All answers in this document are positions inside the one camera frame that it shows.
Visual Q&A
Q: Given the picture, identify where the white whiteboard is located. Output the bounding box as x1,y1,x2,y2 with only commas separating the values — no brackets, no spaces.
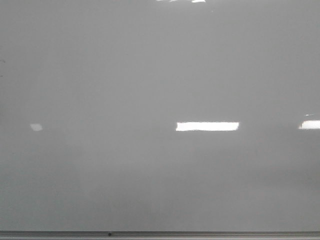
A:
0,0,320,232

